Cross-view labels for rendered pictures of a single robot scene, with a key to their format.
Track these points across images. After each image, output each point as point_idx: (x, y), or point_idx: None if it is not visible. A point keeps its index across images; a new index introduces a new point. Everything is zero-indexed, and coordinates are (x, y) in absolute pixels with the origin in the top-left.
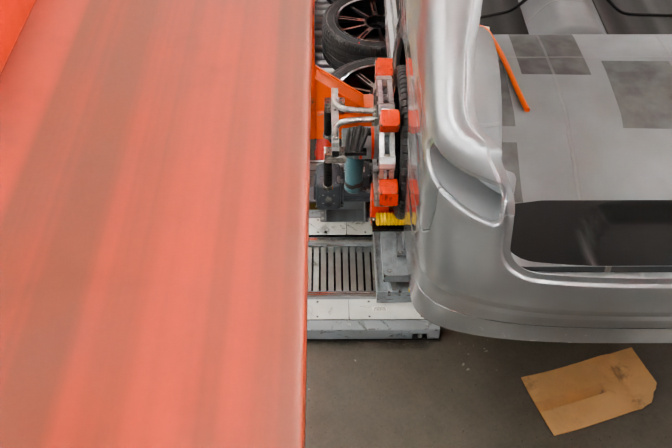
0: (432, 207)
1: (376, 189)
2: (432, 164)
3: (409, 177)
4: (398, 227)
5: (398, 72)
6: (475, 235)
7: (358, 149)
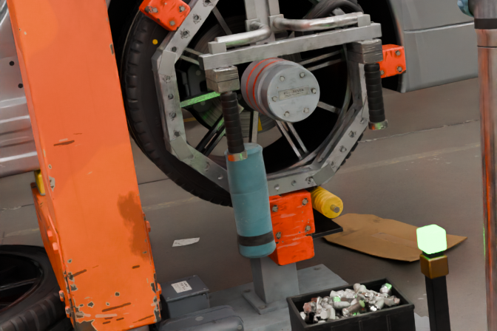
0: None
1: (299, 172)
2: None
3: None
4: (319, 216)
5: None
6: None
7: None
